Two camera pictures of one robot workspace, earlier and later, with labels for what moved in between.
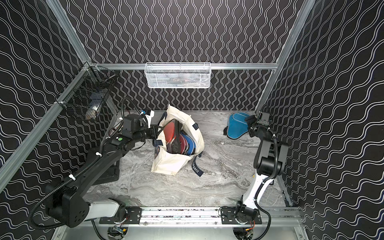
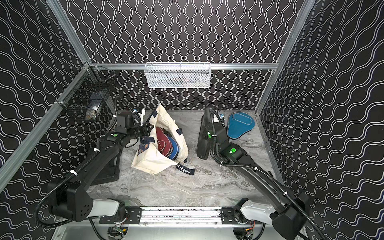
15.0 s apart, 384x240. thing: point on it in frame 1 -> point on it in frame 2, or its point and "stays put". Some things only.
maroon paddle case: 183,145 -> 164,144
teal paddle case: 237,125 stays put
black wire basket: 85,97 stays put
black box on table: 112,174 stays put
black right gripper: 250,119 -> 207,133
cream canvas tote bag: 166,162 -> 149,160
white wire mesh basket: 178,75 stays put
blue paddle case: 192,145 -> 176,148
